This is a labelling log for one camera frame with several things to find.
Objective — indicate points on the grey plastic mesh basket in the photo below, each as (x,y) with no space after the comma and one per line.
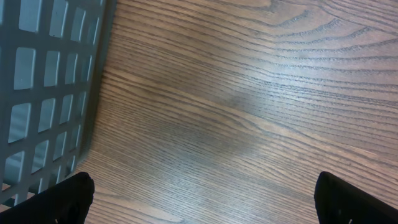
(52,57)

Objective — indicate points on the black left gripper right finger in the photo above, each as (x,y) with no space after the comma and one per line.
(337,201)

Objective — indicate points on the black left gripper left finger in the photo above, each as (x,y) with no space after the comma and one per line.
(67,202)

